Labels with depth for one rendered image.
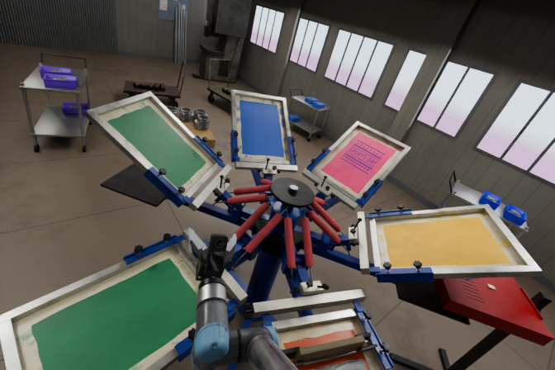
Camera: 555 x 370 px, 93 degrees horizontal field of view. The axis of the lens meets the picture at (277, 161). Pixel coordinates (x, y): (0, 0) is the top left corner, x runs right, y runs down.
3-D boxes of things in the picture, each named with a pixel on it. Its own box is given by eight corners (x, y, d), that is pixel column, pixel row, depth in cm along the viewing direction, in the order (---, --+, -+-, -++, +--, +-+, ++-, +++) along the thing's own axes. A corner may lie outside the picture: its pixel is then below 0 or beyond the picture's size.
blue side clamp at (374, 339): (388, 372, 132) (395, 366, 128) (380, 375, 130) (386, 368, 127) (358, 312, 156) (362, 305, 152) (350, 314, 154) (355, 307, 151)
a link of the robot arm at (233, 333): (233, 373, 69) (240, 352, 64) (188, 379, 66) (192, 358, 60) (231, 340, 76) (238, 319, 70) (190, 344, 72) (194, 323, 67)
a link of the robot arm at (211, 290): (200, 296, 64) (233, 297, 67) (201, 279, 68) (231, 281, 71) (193, 314, 67) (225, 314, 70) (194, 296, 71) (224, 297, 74)
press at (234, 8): (200, 84, 757) (211, -29, 625) (185, 71, 836) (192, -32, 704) (243, 87, 843) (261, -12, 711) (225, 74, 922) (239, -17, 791)
